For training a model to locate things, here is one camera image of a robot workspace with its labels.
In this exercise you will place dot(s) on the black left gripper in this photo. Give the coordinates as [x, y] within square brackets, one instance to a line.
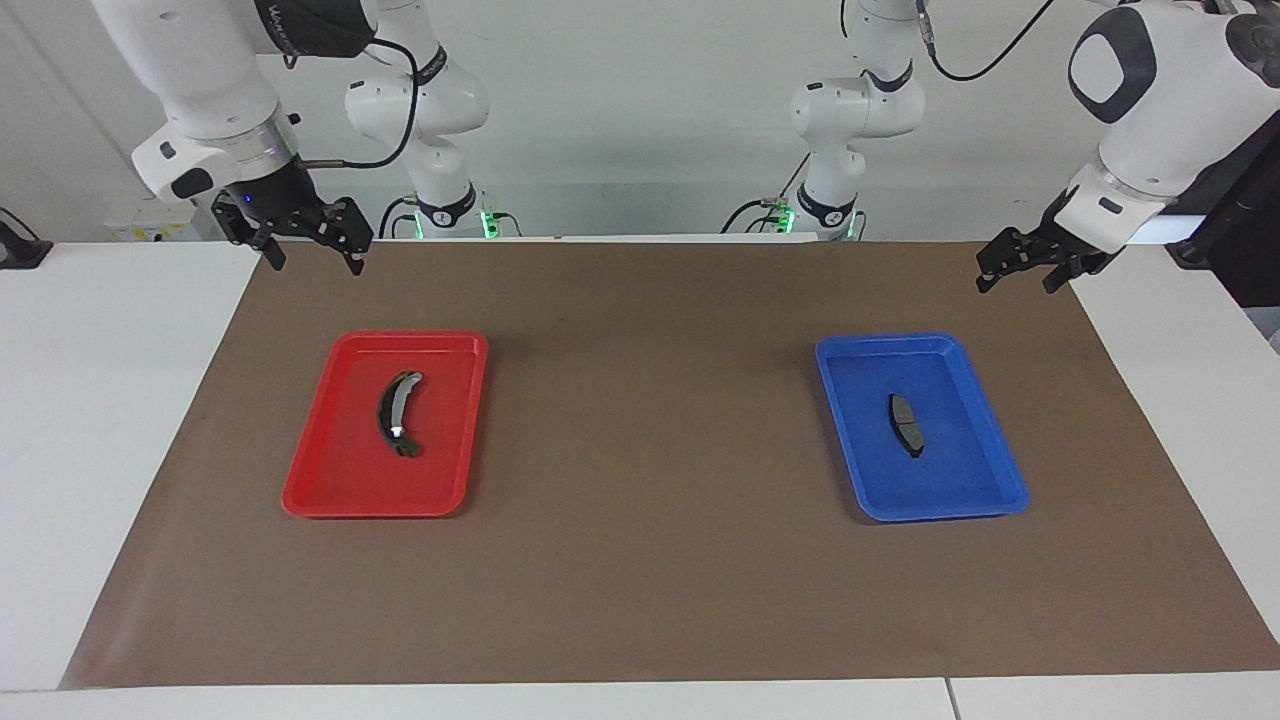
[1040, 245]

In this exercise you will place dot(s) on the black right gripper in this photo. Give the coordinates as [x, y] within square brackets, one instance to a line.
[280, 205]

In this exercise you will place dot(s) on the curved shiny-edged brake pad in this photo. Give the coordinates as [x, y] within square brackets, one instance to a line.
[387, 412]

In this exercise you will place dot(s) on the small grey brake pad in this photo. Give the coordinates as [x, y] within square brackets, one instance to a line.
[905, 420]

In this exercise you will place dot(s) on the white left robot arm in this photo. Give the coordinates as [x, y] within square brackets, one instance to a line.
[1150, 120]

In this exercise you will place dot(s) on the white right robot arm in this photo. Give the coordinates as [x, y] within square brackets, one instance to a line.
[200, 70]

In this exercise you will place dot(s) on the blue plastic tray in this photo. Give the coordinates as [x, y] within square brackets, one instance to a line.
[950, 470]

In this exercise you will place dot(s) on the red plastic tray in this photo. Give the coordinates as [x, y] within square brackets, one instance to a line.
[340, 470]

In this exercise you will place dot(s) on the black monitor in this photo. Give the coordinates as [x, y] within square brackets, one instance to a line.
[1240, 220]

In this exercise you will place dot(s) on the black table clamp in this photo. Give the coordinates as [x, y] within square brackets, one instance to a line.
[20, 250]

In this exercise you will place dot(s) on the brown paper table mat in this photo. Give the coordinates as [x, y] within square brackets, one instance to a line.
[640, 580]

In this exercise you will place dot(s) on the white wall socket box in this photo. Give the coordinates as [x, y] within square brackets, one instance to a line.
[125, 225]

